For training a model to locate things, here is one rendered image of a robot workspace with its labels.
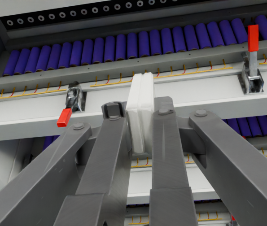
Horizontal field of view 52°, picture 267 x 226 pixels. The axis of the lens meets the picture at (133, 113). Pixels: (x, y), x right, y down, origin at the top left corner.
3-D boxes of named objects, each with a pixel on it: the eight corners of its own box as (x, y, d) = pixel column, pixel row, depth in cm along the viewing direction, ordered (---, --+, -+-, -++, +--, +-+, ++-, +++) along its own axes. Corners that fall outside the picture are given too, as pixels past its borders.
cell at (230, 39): (228, 27, 49) (237, 51, 45) (218, 29, 49) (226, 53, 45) (229, 19, 47) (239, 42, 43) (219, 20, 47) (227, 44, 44)
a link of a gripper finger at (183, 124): (153, 132, 13) (216, 127, 13) (153, 97, 18) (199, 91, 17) (156, 158, 14) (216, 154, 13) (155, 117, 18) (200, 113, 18)
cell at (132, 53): (137, 39, 51) (138, 63, 47) (128, 41, 51) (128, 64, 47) (136, 31, 49) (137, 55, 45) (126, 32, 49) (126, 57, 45)
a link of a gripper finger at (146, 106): (138, 107, 15) (152, 106, 14) (142, 72, 21) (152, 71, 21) (145, 154, 16) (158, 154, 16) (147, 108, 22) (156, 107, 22)
